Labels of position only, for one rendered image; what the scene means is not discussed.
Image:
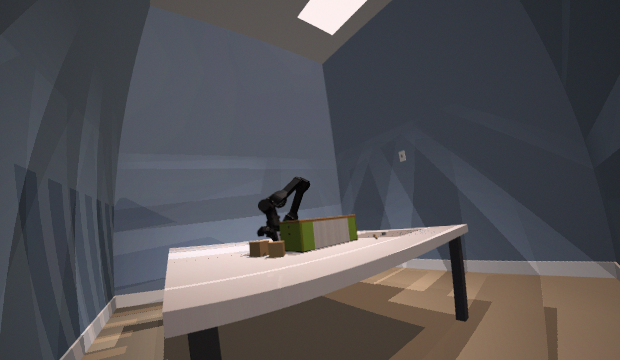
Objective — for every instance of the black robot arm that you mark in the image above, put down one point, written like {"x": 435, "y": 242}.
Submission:
{"x": 279, "y": 198}

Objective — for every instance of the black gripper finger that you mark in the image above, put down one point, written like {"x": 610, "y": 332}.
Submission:
{"x": 273, "y": 235}

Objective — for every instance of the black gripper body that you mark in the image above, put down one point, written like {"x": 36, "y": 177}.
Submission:
{"x": 273, "y": 221}

